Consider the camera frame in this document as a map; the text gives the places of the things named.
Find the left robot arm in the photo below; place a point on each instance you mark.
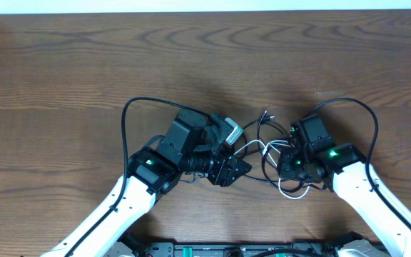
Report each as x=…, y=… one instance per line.
x=192, y=144

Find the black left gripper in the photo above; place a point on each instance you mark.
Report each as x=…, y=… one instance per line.
x=219, y=175

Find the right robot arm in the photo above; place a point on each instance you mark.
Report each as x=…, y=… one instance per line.
x=354, y=180

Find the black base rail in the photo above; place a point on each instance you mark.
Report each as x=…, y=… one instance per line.
x=350, y=244

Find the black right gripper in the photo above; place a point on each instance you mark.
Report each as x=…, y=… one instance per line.
x=285, y=170

